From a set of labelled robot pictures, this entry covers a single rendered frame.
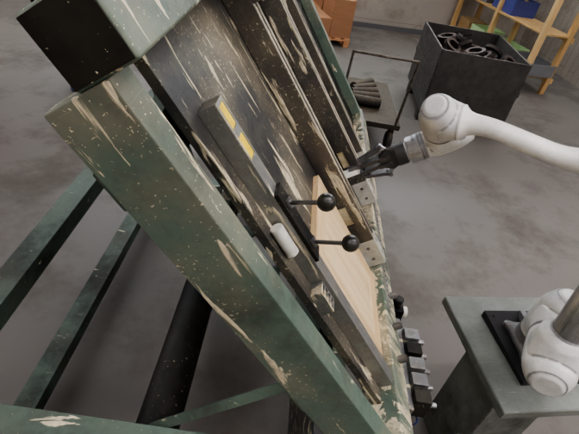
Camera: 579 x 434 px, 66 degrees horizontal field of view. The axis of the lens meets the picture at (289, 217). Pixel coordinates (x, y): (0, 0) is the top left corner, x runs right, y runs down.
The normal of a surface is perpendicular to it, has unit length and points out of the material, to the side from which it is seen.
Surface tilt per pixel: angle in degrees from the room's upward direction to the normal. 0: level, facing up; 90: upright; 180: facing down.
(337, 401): 90
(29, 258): 0
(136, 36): 54
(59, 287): 0
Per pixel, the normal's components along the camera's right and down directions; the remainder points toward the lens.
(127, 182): -0.07, 0.61
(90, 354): 0.15, -0.78
